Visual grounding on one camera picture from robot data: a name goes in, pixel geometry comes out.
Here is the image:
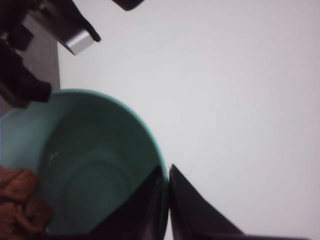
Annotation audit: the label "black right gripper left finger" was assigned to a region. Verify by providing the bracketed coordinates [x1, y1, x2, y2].
[46, 166, 164, 240]

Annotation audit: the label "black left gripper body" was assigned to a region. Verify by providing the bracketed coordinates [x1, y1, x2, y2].
[0, 0, 101, 108]

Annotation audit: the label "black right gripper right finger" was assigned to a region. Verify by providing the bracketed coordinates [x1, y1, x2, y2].
[168, 164, 299, 240]

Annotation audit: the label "teal ceramic bowl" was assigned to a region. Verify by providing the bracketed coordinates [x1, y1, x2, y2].
[0, 89, 168, 235]

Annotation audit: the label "brown fried beef cubes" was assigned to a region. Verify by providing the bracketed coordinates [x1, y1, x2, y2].
[0, 166, 53, 240]

